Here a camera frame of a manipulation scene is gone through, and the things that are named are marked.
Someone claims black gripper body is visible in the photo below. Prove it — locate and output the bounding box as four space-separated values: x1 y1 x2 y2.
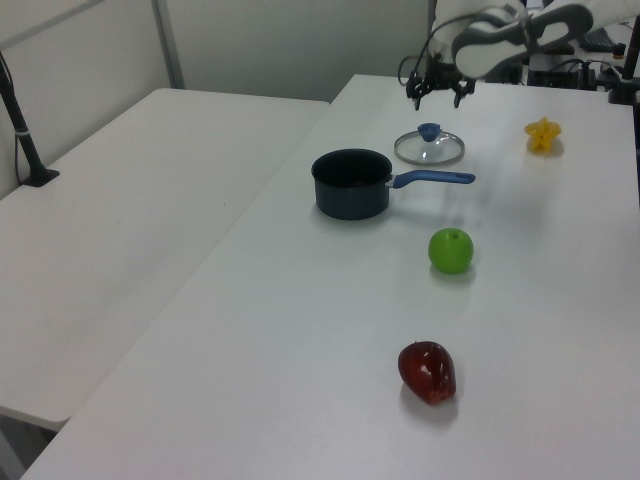
407 55 475 95

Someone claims glass lid with blue knob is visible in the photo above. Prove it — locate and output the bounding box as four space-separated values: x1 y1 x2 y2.
393 122 467 167

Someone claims yellow toy starfruit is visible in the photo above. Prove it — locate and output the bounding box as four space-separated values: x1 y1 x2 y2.
523 116 563 154

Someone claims black electronics box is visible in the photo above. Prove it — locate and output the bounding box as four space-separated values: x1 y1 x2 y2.
526 58 604 92

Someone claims dark blue saucepan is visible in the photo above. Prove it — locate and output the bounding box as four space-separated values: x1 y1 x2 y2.
310 147 477 222

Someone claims black keyboard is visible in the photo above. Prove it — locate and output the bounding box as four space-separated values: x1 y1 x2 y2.
579 27 615 51

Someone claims green toy apple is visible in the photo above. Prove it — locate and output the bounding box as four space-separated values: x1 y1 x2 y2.
427 227 475 276

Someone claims dark red toy fruit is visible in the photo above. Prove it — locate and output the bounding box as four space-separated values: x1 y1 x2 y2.
397 340 458 406

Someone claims black stand with white band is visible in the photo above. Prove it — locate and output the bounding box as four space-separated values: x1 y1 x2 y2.
0 49 61 188

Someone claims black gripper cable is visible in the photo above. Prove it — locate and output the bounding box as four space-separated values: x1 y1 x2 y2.
397 8 481 87

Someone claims black camera stand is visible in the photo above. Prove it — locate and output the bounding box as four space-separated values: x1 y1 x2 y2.
606 29 640 107

